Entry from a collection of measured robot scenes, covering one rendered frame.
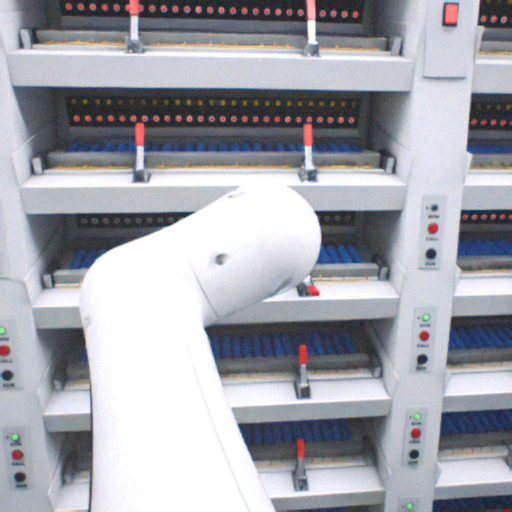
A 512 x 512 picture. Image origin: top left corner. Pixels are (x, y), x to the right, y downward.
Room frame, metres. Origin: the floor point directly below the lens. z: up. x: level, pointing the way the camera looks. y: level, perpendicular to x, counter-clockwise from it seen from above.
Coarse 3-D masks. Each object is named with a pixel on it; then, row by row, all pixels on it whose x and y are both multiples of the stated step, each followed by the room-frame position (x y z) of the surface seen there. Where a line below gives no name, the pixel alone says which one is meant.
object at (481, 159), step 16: (480, 112) 0.91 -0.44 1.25; (496, 112) 0.92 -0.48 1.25; (480, 128) 0.92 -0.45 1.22; (496, 128) 0.93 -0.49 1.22; (480, 144) 0.90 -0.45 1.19; (496, 144) 0.90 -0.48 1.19; (480, 160) 0.81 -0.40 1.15; (496, 160) 0.82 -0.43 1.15; (464, 176) 0.74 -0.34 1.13; (480, 176) 0.78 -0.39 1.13; (496, 176) 0.78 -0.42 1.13; (464, 192) 0.74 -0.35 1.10; (480, 192) 0.75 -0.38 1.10; (496, 192) 0.75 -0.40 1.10; (464, 208) 0.75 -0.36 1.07; (480, 208) 0.76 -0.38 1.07; (496, 208) 0.76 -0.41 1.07
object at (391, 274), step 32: (352, 224) 0.90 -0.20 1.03; (64, 256) 0.83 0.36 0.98; (384, 256) 0.80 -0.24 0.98; (32, 288) 0.68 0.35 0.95; (64, 288) 0.73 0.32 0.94; (320, 288) 0.75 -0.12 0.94; (352, 288) 0.75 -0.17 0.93; (384, 288) 0.76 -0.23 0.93; (64, 320) 0.69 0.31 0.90; (224, 320) 0.72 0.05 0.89; (256, 320) 0.72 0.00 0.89; (288, 320) 0.73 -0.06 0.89
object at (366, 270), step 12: (324, 264) 0.78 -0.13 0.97; (336, 264) 0.78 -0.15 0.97; (348, 264) 0.78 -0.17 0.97; (360, 264) 0.78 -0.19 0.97; (372, 264) 0.79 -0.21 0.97; (60, 276) 0.73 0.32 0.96; (72, 276) 0.73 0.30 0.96; (84, 276) 0.73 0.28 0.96; (312, 276) 0.77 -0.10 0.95; (324, 276) 0.77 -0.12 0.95; (336, 276) 0.77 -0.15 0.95; (348, 276) 0.77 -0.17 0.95; (360, 276) 0.78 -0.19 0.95; (372, 276) 0.78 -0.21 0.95
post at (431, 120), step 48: (384, 0) 0.88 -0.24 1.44; (384, 96) 0.86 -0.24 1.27; (432, 96) 0.73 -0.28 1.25; (432, 144) 0.73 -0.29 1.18; (432, 192) 0.74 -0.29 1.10; (384, 240) 0.82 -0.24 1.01; (432, 288) 0.74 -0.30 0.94; (384, 336) 0.79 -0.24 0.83; (432, 384) 0.74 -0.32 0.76; (384, 432) 0.76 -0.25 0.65; (432, 432) 0.74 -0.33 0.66; (432, 480) 0.74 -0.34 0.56
